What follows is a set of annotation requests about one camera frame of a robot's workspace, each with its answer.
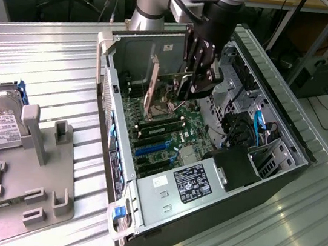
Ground open black PC case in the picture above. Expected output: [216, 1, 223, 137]
[68, 4, 328, 246]

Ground silver motherboard heatsink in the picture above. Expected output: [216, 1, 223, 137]
[177, 144, 206, 167]

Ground CPU socket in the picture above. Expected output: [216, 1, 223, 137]
[147, 102, 171, 122]

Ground blue disk caddy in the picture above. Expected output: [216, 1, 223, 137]
[0, 76, 33, 108]

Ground blue wire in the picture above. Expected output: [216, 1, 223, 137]
[249, 109, 267, 148]

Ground blue case latch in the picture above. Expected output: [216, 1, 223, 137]
[111, 204, 127, 220]

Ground silver power supply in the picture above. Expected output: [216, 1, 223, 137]
[128, 153, 234, 241]

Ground black RAM stick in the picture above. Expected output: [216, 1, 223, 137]
[136, 111, 184, 137]
[137, 119, 185, 147]

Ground silver vented bracket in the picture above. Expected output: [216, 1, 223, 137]
[243, 134, 303, 184]

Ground black wire bundle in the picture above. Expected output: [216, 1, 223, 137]
[220, 112, 259, 149]

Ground long blue expansion slot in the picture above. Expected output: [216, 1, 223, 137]
[133, 135, 171, 161]

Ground black expansion slot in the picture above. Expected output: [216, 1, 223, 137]
[137, 154, 172, 174]
[139, 160, 175, 182]

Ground empty black RAM slot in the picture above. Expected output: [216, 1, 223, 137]
[126, 78, 149, 94]
[127, 85, 148, 100]

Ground black box device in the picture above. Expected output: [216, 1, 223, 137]
[289, 53, 328, 102]

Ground black plastic shroud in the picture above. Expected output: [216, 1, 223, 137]
[197, 141, 267, 198]

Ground grey parts rack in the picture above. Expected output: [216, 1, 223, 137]
[0, 99, 90, 246]

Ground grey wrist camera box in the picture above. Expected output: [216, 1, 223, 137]
[166, 0, 220, 30]

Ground silver disk bay cage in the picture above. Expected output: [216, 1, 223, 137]
[193, 58, 272, 153]

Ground gpu graphics card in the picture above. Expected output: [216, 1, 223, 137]
[141, 53, 198, 125]

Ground green motherboard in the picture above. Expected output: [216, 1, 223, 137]
[110, 70, 230, 190]

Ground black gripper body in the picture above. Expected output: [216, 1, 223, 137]
[183, 0, 246, 56]

